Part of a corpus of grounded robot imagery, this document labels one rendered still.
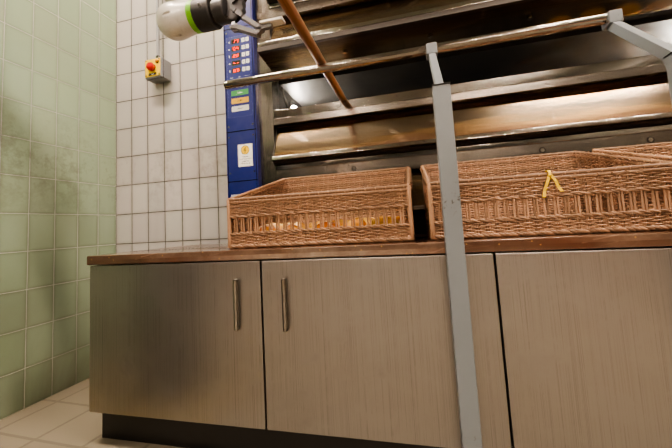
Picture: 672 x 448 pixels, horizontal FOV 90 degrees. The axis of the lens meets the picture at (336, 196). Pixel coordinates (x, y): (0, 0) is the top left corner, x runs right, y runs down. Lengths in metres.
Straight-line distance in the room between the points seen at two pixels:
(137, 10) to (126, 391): 1.82
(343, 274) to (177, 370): 0.58
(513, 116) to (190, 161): 1.46
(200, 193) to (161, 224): 0.26
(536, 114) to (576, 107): 0.14
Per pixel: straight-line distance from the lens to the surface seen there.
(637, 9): 1.80
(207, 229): 1.72
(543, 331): 0.94
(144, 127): 2.03
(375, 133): 1.47
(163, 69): 1.97
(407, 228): 0.92
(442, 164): 0.82
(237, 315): 1.02
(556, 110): 1.55
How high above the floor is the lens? 0.63
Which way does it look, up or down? 5 degrees up
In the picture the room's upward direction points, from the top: 3 degrees counter-clockwise
